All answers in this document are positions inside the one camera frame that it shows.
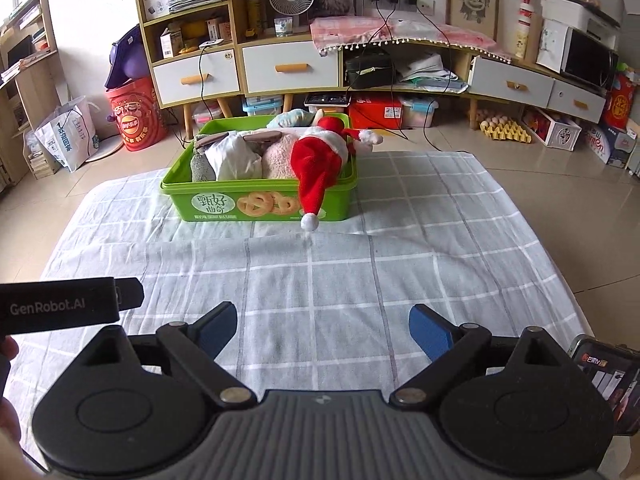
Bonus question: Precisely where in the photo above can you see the person's left hand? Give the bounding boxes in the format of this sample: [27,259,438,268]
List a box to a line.
[0,336,26,463]

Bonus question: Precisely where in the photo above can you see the pink fluffy towel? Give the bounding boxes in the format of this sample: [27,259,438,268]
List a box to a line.
[262,137,302,179]

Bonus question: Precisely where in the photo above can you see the wall power sockets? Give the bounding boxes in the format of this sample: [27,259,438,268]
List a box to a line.
[369,0,433,13]

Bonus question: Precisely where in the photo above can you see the white blue printed box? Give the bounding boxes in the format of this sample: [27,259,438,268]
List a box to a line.
[582,125,638,168]

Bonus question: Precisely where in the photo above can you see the white cloth bag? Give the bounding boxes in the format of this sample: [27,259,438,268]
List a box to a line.
[205,132,264,181]

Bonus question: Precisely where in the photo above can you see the wooden bookshelf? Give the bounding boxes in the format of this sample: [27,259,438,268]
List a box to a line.
[0,0,68,186]

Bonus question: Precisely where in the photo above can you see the white drawer wooden handle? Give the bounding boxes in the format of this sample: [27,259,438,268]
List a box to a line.
[241,41,341,95]
[547,79,607,123]
[470,56,555,108]

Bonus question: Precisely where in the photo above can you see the white printer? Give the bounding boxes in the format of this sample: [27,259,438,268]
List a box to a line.
[541,0,623,28]

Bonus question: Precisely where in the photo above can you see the clear box dark lid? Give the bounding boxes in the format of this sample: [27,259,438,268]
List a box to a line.
[304,91,351,111]

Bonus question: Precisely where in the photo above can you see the green plastic bin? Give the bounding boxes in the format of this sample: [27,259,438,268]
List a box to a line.
[160,114,358,222]

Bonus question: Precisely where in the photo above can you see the red gift box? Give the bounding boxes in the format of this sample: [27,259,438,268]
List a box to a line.
[600,72,638,133]

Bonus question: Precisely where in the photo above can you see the white printed sack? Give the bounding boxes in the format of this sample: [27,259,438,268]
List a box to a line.
[34,101,98,172]

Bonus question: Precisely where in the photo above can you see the red cardboard box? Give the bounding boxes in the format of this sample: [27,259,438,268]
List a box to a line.
[348,95,405,130]

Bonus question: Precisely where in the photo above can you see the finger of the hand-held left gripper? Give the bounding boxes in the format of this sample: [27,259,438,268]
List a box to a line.
[117,277,146,313]

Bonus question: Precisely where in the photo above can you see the red snack bucket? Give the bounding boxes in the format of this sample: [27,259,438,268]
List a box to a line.
[105,76,168,153]

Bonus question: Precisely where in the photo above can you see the pile of folded papers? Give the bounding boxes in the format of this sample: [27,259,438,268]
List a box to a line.
[397,52,471,93]

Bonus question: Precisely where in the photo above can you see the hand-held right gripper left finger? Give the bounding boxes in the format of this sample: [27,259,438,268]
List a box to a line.
[80,301,261,409]

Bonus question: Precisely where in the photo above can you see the framed cartoon girl picture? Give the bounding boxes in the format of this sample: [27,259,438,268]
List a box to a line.
[446,0,501,43]

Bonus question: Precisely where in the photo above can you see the yellow white bottle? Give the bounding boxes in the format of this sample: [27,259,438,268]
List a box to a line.
[515,2,532,59]

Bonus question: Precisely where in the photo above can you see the pink table runner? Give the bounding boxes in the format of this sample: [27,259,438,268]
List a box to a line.
[310,15,513,63]

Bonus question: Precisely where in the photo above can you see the white small carton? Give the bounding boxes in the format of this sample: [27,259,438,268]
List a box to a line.
[160,27,183,58]

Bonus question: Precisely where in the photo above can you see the clear box pink contents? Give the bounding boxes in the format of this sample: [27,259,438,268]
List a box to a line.
[192,102,223,131]

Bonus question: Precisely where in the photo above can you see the stack of books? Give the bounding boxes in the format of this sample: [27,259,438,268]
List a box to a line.
[25,130,63,179]

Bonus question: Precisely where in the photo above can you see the yellow pot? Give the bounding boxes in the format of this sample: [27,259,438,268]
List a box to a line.
[181,20,211,41]

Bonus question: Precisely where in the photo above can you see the grey fluffy towel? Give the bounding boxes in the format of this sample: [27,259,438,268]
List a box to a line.
[190,152,218,183]

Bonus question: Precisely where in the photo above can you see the black microwave oven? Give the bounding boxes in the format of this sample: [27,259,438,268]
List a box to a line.
[560,27,621,91]

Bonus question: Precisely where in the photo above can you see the white red printed carton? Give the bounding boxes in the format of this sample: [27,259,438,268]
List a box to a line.
[522,107,583,148]

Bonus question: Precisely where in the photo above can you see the red santa hat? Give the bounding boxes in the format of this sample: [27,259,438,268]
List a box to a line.
[317,116,385,153]
[291,127,350,233]

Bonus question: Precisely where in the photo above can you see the clear storage box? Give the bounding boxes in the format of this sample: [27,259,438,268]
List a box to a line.
[402,97,441,128]

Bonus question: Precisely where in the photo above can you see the small orange box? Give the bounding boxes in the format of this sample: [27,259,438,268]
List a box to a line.
[206,16,233,43]

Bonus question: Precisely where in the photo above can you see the black power cable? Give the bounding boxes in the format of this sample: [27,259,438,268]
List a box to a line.
[170,45,206,146]

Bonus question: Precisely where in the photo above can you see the black bag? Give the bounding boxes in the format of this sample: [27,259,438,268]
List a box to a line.
[345,52,396,90]

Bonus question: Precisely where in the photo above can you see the yellow egg tray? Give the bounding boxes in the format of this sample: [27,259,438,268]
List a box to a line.
[477,112,533,143]

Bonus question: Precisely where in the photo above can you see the white round board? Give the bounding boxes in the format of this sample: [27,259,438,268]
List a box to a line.
[85,135,125,162]

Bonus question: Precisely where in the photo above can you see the black smartphone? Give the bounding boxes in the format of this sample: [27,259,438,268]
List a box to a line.
[570,335,640,436]

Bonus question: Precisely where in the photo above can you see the clear box blue lid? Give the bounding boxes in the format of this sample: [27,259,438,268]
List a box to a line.
[242,96,284,120]

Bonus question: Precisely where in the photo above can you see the grey checked blanket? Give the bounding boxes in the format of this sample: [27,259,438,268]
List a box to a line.
[2,150,593,411]

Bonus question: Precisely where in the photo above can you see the white product box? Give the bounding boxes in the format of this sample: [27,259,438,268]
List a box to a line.
[141,0,180,22]

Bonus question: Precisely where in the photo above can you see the wooden tv cabinet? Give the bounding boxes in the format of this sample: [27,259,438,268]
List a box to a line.
[134,0,608,131]

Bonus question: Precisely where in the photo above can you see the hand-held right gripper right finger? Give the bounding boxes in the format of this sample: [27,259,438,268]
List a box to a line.
[387,304,573,408]

